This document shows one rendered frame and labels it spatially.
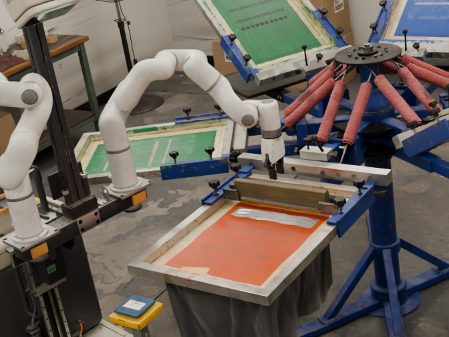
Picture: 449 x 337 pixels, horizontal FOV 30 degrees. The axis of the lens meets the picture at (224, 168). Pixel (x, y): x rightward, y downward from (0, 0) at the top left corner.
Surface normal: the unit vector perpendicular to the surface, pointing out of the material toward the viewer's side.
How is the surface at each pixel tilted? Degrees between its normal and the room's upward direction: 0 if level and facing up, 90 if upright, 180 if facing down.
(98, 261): 0
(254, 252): 0
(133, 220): 0
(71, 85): 90
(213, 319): 93
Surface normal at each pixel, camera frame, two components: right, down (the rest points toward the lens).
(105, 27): 0.82, 0.11
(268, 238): -0.15, -0.91
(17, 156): 0.10, 0.34
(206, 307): -0.50, 0.46
